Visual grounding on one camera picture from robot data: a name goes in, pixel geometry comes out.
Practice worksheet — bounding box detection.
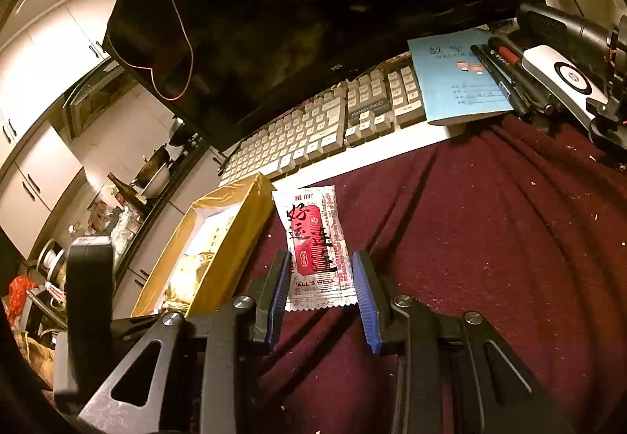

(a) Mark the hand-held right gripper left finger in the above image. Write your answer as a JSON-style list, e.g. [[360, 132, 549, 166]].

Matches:
[[73, 248, 294, 434]]

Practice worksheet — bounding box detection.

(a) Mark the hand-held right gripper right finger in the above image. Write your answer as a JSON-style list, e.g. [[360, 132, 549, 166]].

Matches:
[[352, 249, 579, 434]]

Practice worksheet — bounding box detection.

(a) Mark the white red snack packet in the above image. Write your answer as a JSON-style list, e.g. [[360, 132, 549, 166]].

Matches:
[[272, 184, 356, 312]]

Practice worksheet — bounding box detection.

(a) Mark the cardboard tray box white inside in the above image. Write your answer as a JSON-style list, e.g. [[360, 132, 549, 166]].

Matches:
[[130, 173, 275, 320]]

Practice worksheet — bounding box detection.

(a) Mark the long tan snack packet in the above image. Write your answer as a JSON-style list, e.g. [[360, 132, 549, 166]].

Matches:
[[164, 252, 216, 314]]

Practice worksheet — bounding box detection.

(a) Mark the red plastic bag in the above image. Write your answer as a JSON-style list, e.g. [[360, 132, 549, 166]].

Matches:
[[7, 276, 40, 327]]

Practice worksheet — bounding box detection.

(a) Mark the dark glass bottle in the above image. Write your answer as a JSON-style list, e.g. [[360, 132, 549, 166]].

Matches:
[[107, 172, 148, 214]]

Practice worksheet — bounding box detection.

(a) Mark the maroon cloth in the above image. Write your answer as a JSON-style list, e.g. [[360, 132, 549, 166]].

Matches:
[[235, 113, 627, 434]]

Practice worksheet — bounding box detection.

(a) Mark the white kitchen base cabinet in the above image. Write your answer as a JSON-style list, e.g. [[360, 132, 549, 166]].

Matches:
[[112, 135, 231, 317]]

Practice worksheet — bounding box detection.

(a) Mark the black wok with lid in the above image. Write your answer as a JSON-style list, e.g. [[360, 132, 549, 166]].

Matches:
[[132, 145, 172, 187]]

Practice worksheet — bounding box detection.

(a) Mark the beige grey keyboard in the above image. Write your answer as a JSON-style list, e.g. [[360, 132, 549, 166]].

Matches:
[[218, 56, 427, 187]]

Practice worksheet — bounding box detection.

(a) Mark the silver kettle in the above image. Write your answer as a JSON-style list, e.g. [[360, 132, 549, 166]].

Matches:
[[167, 118, 194, 148]]

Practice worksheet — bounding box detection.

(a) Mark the steel range hood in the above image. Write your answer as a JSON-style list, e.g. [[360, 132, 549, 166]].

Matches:
[[61, 56, 143, 136]]

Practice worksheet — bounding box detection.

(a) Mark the blue notebook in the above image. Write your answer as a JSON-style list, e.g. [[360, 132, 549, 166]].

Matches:
[[408, 29, 515, 127]]

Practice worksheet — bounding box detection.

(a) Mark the black pen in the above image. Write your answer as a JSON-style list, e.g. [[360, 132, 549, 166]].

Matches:
[[470, 43, 535, 122]]

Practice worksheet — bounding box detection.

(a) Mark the black red marker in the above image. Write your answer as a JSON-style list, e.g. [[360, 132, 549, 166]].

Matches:
[[486, 36, 556, 117]]

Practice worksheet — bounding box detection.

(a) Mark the white device with round dial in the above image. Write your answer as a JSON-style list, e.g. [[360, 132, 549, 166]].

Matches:
[[520, 44, 611, 131]]

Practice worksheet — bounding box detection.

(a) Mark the black handheld gimbal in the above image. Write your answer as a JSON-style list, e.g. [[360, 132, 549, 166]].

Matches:
[[516, 3, 627, 160]]

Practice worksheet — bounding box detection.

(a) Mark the white wall cabinet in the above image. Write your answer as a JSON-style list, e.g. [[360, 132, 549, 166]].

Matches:
[[0, 0, 128, 263]]

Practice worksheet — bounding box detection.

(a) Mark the orange cable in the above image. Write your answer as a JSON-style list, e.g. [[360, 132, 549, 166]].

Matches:
[[137, 0, 195, 102]]

